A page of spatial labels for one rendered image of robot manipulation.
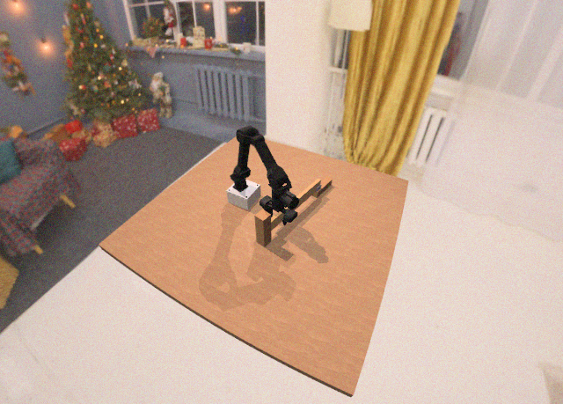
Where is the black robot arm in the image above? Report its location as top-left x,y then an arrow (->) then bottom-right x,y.
230,125 -> 299,209

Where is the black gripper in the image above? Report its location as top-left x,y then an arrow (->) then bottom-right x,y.
260,195 -> 298,226

